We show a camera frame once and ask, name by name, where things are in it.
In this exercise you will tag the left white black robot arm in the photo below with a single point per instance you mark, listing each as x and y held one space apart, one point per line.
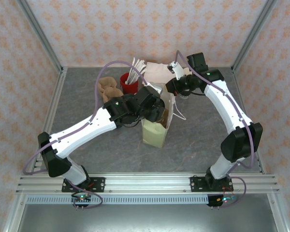
87 130

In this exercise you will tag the left circuit board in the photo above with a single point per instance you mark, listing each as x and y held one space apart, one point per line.
81 199

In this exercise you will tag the aluminium mounting rail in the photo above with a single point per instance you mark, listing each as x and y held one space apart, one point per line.
147 183

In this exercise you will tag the right circuit board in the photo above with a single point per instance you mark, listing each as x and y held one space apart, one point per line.
222 200

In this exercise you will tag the aluminium table edge rail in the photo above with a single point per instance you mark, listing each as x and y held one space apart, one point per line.
54 96
246 108

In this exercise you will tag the white paper takeout bag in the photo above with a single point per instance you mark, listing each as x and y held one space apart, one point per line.
153 135

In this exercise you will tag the grey metal panel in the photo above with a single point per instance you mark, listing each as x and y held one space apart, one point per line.
147 218

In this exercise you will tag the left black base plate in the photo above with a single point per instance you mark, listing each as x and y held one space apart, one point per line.
99 184

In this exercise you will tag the aluminium frame post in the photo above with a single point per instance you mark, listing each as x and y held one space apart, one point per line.
42 36
253 36

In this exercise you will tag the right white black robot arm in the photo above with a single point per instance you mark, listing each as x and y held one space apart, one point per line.
222 106

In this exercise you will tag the red straw holder cup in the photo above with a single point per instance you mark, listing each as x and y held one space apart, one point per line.
129 88

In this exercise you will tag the white napkin stack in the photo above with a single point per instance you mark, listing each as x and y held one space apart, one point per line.
157 70

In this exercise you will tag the circuit board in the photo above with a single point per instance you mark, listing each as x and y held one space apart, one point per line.
81 199
222 200

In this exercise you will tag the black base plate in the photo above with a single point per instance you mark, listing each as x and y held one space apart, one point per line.
197 184
99 184

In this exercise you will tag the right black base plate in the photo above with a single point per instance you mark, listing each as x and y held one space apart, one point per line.
197 184

